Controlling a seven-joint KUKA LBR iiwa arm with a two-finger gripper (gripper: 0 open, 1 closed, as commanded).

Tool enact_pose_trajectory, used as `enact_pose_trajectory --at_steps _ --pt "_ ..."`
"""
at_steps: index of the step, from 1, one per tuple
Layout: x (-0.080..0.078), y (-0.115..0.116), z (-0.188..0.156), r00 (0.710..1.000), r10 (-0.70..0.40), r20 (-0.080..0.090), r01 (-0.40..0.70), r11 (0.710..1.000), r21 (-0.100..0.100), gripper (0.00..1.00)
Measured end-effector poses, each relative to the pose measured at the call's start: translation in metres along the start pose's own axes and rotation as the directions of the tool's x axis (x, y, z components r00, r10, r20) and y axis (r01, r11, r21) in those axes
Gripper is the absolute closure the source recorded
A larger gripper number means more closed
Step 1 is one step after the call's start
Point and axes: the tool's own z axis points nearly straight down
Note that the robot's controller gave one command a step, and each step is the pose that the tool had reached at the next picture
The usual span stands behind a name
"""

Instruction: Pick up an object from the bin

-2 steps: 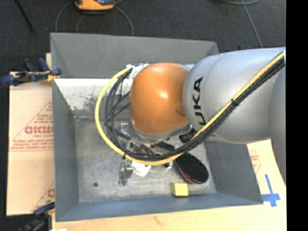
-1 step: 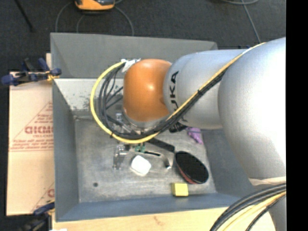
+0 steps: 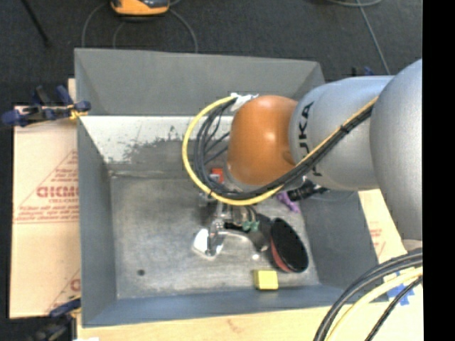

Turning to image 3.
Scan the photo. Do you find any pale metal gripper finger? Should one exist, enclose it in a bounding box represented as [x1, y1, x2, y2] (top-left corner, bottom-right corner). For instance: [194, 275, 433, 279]
[216, 225, 230, 249]
[204, 222, 218, 257]

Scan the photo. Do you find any white curved object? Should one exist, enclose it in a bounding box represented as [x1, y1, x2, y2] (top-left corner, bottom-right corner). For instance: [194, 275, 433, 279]
[192, 227, 225, 259]

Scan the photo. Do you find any black stubby object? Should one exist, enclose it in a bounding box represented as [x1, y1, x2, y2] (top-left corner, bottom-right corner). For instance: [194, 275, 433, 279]
[250, 212, 272, 253]

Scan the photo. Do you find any grey metal bin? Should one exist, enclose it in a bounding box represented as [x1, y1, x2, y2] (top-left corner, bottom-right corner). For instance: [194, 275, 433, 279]
[73, 47, 389, 328]

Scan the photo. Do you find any purple toy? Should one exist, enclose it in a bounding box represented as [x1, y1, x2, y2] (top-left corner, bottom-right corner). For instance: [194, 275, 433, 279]
[276, 189, 301, 214]

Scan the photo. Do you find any yellow block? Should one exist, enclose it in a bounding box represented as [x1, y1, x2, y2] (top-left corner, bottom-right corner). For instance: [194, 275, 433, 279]
[252, 269, 279, 291]

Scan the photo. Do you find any black round disc, red rim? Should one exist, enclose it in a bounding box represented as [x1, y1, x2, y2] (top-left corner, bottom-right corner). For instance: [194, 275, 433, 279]
[269, 217, 310, 274]

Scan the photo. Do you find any brown cardboard board, red print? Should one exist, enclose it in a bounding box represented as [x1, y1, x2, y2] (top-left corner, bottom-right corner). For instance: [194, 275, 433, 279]
[9, 77, 410, 320]

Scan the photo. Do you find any black cylinder on white bracket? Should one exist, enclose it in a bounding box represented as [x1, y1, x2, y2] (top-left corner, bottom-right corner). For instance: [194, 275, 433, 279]
[287, 182, 330, 202]

